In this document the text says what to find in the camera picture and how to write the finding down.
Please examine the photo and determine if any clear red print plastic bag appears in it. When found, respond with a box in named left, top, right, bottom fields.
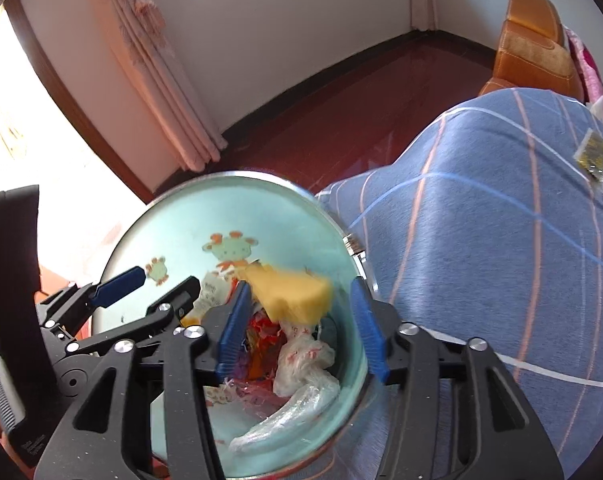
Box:
left=273, top=322, right=338, bottom=397

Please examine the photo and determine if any dark wooden door frame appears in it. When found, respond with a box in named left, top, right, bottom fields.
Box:
left=4, top=0, right=155, bottom=206

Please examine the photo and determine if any blue plaid tablecloth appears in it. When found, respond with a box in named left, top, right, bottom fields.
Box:
left=315, top=87, right=603, bottom=480

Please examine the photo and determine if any pink floral pillow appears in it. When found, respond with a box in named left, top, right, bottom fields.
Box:
left=564, top=27, right=603, bottom=106

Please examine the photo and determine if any teal cartoon print bin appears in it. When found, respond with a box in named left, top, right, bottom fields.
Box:
left=96, top=171, right=377, bottom=478

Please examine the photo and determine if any small clear snack packet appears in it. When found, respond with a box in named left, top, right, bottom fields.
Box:
left=576, top=128, right=603, bottom=182

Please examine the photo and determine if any white printed wrapper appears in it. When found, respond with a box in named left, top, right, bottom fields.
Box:
left=196, top=272, right=237, bottom=326

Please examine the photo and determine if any orange leather armchair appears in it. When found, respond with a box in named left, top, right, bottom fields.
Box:
left=477, top=0, right=585, bottom=106

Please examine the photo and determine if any long clear plastic film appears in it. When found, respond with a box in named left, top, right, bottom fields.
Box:
left=230, top=385, right=342, bottom=452

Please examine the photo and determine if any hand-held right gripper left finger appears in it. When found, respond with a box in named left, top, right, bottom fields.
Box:
left=34, top=280, right=255, bottom=480

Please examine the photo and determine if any yellow sponge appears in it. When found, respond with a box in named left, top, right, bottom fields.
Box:
left=244, top=260, right=333, bottom=325

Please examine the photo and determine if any pink clear plastic wrapper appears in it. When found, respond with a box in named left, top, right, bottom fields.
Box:
left=206, top=377, right=277, bottom=413

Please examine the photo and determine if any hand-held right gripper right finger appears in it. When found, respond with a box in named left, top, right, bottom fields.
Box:
left=350, top=277, right=565, bottom=480

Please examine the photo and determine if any red orange plastic bag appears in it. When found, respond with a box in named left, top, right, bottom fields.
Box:
left=244, top=310, right=287, bottom=381

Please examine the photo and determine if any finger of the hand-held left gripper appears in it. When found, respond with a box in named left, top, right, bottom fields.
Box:
left=66, top=275, right=202, bottom=356
left=42, top=266, right=147, bottom=333

